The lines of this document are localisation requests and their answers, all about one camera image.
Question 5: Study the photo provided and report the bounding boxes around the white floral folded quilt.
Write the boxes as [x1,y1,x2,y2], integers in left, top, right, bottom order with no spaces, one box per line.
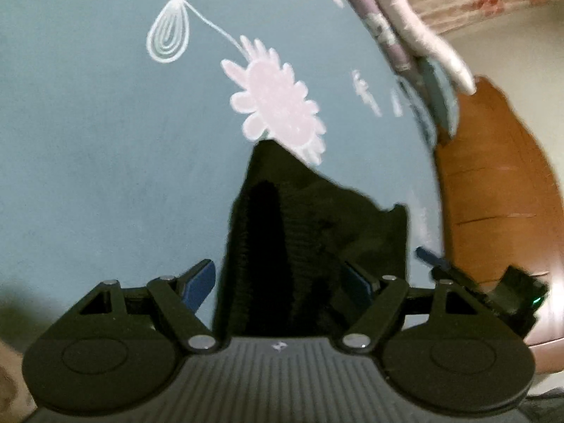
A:
[376,0,476,96]

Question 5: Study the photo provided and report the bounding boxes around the purple floral folded quilt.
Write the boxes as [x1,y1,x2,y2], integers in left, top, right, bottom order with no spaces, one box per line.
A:
[348,0,423,87]

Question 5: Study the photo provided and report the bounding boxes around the wooden headboard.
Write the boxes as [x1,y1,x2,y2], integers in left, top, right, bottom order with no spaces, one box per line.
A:
[435,76,563,349]

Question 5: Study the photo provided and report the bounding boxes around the black sweatpants with drawstring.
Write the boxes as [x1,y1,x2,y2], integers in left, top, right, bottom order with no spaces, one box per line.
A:
[213,140,408,338]

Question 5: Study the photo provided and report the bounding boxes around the blue patterned bed sheet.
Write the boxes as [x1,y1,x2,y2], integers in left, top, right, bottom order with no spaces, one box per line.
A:
[1,0,443,350]

